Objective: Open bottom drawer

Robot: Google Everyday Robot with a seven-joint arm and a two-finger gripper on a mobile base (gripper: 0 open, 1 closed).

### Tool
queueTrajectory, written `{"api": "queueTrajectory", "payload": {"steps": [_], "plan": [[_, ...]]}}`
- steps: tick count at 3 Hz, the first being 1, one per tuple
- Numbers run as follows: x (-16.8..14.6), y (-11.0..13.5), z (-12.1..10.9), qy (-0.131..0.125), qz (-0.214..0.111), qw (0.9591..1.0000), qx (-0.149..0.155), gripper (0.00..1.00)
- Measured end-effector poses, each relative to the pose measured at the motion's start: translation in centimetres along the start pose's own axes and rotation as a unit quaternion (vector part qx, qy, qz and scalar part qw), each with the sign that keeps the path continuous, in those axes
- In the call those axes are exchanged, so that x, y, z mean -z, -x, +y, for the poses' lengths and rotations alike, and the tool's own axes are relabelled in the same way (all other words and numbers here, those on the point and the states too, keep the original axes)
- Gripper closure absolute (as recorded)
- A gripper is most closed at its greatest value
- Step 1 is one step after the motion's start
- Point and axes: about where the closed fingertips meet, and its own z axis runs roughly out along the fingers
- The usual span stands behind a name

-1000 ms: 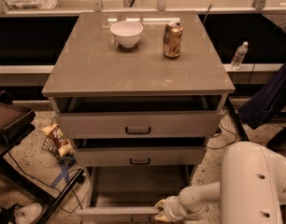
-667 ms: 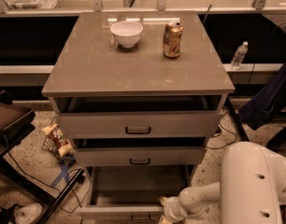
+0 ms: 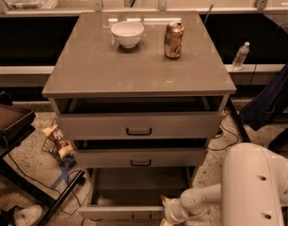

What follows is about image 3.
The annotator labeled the white shoe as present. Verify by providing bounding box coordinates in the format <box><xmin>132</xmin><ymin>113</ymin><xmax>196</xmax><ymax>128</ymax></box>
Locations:
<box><xmin>13</xmin><ymin>204</ymin><xmax>42</xmax><ymax>226</ymax></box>

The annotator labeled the black floor cable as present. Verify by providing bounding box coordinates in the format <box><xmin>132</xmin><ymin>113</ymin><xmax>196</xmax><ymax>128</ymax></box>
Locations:
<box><xmin>2</xmin><ymin>135</ymin><xmax>90</xmax><ymax>226</ymax></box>

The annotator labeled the drawer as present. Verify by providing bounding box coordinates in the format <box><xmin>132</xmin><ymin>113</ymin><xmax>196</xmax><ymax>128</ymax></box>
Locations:
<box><xmin>78</xmin><ymin>167</ymin><xmax>194</xmax><ymax>222</ymax></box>
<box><xmin>73</xmin><ymin>148</ymin><xmax>206</xmax><ymax>168</ymax></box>
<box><xmin>56</xmin><ymin>112</ymin><xmax>223</xmax><ymax>140</ymax></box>

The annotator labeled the dark blue jacket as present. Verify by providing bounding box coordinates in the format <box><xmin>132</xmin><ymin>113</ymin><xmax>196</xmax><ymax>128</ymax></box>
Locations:
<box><xmin>240</xmin><ymin>61</ymin><xmax>288</xmax><ymax>131</ymax></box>

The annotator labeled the golden soda can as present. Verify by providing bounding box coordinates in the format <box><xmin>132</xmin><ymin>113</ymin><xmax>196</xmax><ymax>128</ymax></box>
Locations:
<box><xmin>164</xmin><ymin>21</ymin><xmax>184</xmax><ymax>59</ymax></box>

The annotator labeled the black side cart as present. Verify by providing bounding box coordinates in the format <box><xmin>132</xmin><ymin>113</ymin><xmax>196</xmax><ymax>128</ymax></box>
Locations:
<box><xmin>0</xmin><ymin>90</ymin><xmax>86</xmax><ymax>226</ymax></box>

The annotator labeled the grey drawer cabinet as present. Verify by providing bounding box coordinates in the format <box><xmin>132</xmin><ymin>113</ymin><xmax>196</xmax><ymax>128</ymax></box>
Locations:
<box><xmin>41</xmin><ymin>10</ymin><xmax>237</xmax><ymax>186</ymax></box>

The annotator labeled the snack chip bag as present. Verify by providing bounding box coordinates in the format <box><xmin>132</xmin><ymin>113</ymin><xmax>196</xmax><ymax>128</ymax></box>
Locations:
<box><xmin>42</xmin><ymin>123</ymin><xmax>73</xmax><ymax>159</ymax></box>

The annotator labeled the clear plastic water bottle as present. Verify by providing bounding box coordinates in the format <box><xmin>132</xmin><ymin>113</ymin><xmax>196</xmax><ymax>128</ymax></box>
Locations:
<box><xmin>232</xmin><ymin>41</ymin><xmax>250</xmax><ymax>71</ymax></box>

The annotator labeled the white bowl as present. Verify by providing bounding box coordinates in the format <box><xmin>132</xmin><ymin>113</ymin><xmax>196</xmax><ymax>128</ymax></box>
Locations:
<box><xmin>111</xmin><ymin>21</ymin><xmax>144</xmax><ymax>48</ymax></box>

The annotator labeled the black cable right floor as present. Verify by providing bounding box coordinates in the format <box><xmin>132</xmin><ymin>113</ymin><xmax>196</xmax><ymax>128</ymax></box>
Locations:
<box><xmin>207</xmin><ymin>113</ymin><xmax>240</xmax><ymax>153</ymax></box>

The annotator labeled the small wire basket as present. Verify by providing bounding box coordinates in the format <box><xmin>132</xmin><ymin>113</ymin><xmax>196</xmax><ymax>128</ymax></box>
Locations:
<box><xmin>41</xmin><ymin>120</ymin><xmax>67</xmax><ymax>162</ymax></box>

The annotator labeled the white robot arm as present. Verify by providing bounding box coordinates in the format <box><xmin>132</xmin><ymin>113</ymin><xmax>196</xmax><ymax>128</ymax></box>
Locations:
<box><xmin>160</xmin><ymin>142</ymin><xmax>288</xmax><ymax>226</ymax></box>

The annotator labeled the black office chair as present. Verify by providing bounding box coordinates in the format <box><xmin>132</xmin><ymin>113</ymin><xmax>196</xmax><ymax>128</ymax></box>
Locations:
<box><xmin>268</xmin><ymin>128</ymin><xmax>288</xmax><ymax>159</ymax></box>

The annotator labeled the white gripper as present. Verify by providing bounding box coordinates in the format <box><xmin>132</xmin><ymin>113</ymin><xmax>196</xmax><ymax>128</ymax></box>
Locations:
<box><xmin>160</xmin><ymin>196</ymin><xmax>184</xmax><ymax>226</ymax></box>

